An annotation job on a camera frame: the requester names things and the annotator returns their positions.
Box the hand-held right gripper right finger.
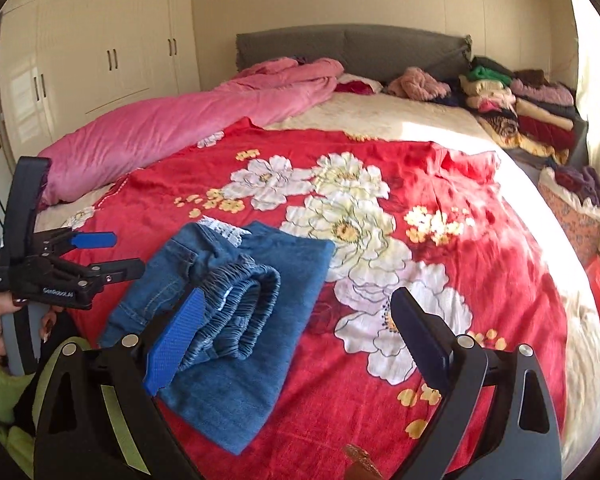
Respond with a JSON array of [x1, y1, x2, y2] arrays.
[[389, 287, 563, 480]]

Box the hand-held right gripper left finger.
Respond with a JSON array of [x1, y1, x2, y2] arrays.
[[32, 287, 208, 480]]

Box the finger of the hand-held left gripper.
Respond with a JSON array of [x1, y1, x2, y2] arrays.
[[54, 258, 146, 287], [42, 230, 117, 257]]

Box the blue denim pants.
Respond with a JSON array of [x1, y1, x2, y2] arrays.
[[99, 216, 337, 457]]

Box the red floral blanket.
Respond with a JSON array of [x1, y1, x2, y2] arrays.
[[60, 116, 573, 480]]

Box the pink quilt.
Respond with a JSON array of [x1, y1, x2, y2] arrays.
[[37, 56, 345, 206]]

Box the brown glittery object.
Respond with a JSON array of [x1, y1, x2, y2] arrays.
[[342, 444, 383, 480]]

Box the floral fabric basket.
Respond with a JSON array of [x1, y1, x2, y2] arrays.
[[537, 167, 600, 268]]

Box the white wardrobe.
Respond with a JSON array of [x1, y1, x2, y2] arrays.
[[0, 0, 201, 146]]

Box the purple clothes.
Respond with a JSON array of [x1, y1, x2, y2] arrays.
[[552, 165, 600, 208]]

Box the pile of folded clothes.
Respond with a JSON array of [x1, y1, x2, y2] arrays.
[[452, 55, 588, 158]]

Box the pink fuzzy garment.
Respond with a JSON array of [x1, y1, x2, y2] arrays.
[[387, 66, 452, 101]]

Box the dark red cloth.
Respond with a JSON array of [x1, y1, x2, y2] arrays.
[[334, 74, 384, 97]]

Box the grey headboard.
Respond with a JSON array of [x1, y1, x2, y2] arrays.
[[235, 23, 473, 86]]

